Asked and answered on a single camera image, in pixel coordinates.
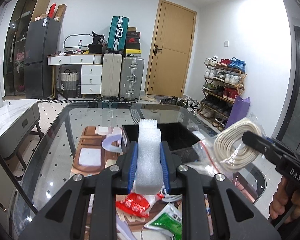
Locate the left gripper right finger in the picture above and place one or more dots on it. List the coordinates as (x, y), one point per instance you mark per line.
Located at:
(165, 171)

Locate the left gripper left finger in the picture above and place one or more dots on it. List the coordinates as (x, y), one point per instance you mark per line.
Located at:
(133, 157)

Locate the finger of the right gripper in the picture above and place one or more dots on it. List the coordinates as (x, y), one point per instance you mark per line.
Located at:
(264, 146)

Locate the green medicine packet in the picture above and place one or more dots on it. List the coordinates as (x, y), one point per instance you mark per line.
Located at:
(168, 221)

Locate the person's right hand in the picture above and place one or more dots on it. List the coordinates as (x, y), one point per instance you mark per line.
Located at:
(280, 199)

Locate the black storage box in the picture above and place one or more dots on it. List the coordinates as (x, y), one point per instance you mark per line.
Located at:
(180, 140)

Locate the purple bag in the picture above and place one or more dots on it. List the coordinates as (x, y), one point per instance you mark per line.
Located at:
(239, 110)

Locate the wooden shoe rack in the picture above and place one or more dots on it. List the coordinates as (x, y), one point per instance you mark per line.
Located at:
(224, 83)

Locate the grey aluminium suitcase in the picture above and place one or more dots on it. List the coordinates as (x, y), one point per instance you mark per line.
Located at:
(131, 78)

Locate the beige suitcase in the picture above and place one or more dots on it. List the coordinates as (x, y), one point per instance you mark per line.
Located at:
(111, 71)

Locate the woven laundry basket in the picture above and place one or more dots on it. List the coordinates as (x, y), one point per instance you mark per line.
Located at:
(69, 82)

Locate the stack of shoe boxes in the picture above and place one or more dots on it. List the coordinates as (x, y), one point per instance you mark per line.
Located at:
(133, 45)

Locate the wooden door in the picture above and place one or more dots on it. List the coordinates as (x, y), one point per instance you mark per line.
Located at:
(171, 50)

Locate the white drawer desk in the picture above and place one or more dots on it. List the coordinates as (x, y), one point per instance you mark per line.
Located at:
(90, 73)

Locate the teal suitcase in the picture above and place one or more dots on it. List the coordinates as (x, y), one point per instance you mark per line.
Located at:
(117, 34)

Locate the black bag on desk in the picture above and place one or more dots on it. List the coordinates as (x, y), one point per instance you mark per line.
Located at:
(98, 45)

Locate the water bottle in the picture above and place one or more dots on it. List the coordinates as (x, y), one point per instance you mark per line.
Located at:
(79, 47)

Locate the grey marble side table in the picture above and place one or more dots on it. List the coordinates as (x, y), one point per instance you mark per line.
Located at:
(18, 119)

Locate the oval desk mirror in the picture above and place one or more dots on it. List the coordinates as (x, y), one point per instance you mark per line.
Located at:
(71, 42)

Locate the black refrigerator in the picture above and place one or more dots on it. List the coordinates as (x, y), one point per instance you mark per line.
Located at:
(41, 42)

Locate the dark glass cabinet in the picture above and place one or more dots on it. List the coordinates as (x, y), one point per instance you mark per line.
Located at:
(23, 13)

